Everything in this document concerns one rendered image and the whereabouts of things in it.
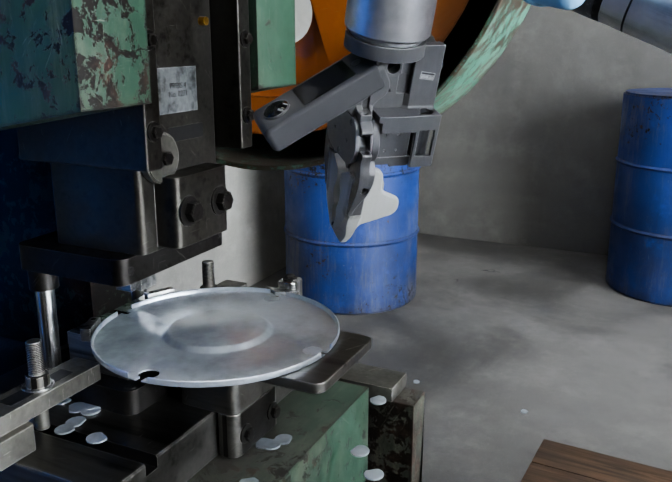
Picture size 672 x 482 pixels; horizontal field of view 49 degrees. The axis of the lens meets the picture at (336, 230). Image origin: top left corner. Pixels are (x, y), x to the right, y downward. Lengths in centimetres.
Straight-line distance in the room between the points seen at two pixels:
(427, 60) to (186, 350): 42
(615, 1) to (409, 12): 17
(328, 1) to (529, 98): 297
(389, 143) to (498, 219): 354
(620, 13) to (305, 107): 27
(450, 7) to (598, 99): 299
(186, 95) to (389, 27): 33
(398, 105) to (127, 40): 26
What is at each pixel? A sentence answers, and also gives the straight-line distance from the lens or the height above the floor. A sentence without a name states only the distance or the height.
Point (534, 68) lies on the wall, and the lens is 407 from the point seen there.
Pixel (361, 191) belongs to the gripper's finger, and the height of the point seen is 99.
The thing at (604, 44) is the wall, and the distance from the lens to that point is 401.
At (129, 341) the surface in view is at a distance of 90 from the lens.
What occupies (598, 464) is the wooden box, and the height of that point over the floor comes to 35.
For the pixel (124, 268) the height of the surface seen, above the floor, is 88.
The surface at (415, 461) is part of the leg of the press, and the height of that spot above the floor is 52.
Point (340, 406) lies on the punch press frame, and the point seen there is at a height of 65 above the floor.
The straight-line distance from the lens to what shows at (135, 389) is 90.
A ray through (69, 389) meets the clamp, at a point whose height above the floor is 74.
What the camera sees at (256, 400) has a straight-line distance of 91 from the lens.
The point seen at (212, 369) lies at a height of 78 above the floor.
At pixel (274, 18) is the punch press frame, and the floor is 114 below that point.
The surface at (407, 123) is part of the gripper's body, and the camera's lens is 67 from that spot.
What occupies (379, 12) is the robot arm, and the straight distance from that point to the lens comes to 63.
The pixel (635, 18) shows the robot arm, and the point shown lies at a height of 114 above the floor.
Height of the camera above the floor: 113
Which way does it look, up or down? 15 degrees down
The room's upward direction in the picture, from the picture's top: straight up
